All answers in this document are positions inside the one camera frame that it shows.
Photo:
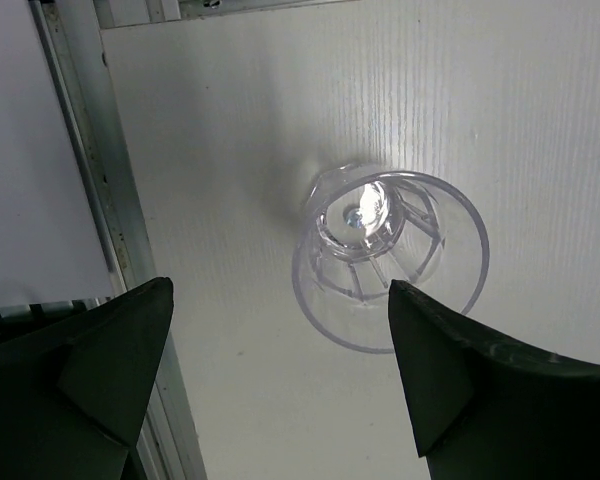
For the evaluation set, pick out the clear drinking glass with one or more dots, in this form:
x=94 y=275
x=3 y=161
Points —
x=366 y=226

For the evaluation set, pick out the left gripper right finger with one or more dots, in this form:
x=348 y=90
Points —
x=484 y=405

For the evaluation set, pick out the aluminium table edge rail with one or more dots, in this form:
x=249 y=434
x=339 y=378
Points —
x=72 y=34

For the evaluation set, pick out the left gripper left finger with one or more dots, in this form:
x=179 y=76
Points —
x=74 y=392

